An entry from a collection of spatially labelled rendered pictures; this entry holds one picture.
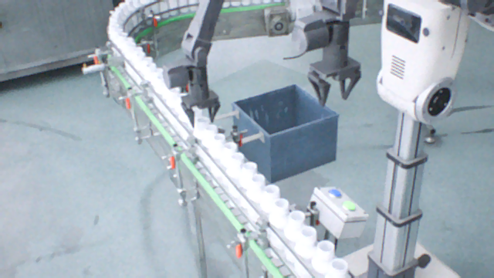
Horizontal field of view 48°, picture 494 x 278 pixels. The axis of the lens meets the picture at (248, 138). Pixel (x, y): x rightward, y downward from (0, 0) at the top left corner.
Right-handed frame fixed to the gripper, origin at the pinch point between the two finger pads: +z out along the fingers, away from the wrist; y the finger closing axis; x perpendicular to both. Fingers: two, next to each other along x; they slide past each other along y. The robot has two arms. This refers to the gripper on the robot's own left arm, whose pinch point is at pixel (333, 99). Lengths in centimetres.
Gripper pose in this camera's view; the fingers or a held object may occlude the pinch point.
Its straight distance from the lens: 131.4
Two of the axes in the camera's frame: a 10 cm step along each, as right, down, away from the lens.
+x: -4.7, -4.6, 7.5
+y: 8.8, -2.8, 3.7
